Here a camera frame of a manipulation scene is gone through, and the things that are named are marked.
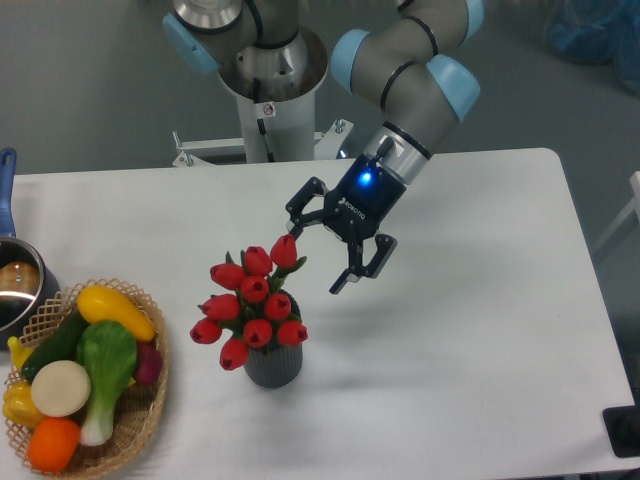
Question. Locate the purple red onion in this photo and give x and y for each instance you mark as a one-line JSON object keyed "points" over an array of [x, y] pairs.
{"points": [[149, 364]]}

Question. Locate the woven wicker basket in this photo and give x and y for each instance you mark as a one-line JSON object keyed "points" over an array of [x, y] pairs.
{"points": [[138, 410]]}

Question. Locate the yellow bell pepper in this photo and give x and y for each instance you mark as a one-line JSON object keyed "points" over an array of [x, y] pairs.
{"points": [[19, 406]]}

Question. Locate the orange fruit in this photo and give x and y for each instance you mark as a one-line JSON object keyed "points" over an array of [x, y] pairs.
{"points": [[53, 444]]}

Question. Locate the white chair frame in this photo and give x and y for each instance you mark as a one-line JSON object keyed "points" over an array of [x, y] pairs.
{"points": [[622, 224]]}

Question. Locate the blue plastic bag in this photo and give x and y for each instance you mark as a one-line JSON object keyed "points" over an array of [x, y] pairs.
{"points": [[598, 32]]}

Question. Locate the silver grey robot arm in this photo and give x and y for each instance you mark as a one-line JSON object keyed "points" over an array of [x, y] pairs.
{"points": [[273, 65]]}

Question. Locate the cream round bun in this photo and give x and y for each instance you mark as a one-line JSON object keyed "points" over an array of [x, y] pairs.
{"points": [[60, 388]]}

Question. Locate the yellow squash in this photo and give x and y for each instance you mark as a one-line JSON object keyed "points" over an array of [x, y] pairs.
{"points": [[98, 303]]}

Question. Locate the grey ribbed vase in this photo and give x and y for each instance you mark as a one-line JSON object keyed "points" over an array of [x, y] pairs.
{"points": [[274, 364]]}

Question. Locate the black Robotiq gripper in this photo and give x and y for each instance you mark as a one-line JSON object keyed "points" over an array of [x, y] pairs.
{"points": [[362, 202]]}

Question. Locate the black device at table edge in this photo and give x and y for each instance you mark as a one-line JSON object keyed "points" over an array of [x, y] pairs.
{"points": [[622, 426]]}

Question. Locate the green cucumber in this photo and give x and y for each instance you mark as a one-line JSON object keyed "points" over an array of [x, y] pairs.
{"points": [[60, 345]]}

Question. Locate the green bok choy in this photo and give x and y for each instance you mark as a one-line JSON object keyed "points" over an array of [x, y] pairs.
{"points": [[108, 353]]}

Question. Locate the yellow banana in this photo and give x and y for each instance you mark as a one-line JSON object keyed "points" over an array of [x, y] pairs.
{"points": [[19, 353]]}

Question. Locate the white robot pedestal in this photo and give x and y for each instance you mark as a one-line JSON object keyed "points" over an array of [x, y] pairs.
{"points": [[273, 131]]}

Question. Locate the red tulip bouquet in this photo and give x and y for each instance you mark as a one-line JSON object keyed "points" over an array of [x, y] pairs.
{"points": [[255, 308]]}

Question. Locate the blue handled saucepan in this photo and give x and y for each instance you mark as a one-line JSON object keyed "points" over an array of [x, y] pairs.
{"points": [[26, 281]]}

